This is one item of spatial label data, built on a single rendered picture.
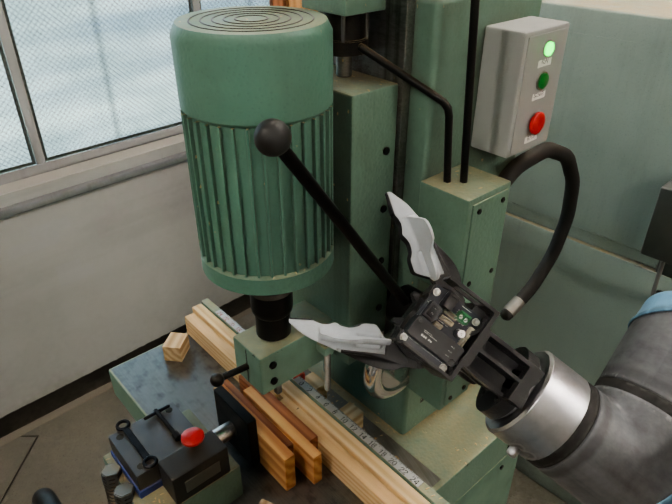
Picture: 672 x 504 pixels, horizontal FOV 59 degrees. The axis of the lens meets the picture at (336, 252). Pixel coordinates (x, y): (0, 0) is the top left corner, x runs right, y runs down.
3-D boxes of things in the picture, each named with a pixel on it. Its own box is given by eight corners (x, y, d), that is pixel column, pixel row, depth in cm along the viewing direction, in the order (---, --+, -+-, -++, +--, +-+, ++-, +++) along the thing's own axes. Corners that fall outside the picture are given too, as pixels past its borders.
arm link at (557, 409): (557, 373, 58) (502, 454, 57) (519, 342, 58) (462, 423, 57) (607, 382, 50) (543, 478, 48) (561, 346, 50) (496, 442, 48)
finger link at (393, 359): (342, 316, 54) (436, 319, 54) (340, 316, 55) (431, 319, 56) (341, 369, 53) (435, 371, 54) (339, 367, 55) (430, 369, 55)
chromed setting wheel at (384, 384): (357, 406, 89) (359, 343, 83) (413, 368, 96) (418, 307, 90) (371, 417, 87) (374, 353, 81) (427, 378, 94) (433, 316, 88)
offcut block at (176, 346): (173, 345, 110) (170, 331, 108) (190, 346, 109) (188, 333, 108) (164, 360, 106) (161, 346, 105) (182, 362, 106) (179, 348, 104)
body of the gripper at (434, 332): (447, 266, 49) (562, 356, 49) (422, 274, 57) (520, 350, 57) (392, 340, 48) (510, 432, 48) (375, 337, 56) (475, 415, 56)
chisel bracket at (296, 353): (236, 378, 90) (231, 335, 86) (307, 339, 98) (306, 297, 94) (265, 405, 86) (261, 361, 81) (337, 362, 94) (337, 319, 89)
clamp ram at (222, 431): (185, 451, 88) (176, 409, 84) (227, 426, 93) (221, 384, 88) (217, 491, 83) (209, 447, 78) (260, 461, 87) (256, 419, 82)
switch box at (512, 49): (469, 146, 81) (484, 24, 73) (511, 130, 87) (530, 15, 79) (507, 160, 78) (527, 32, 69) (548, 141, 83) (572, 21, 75)
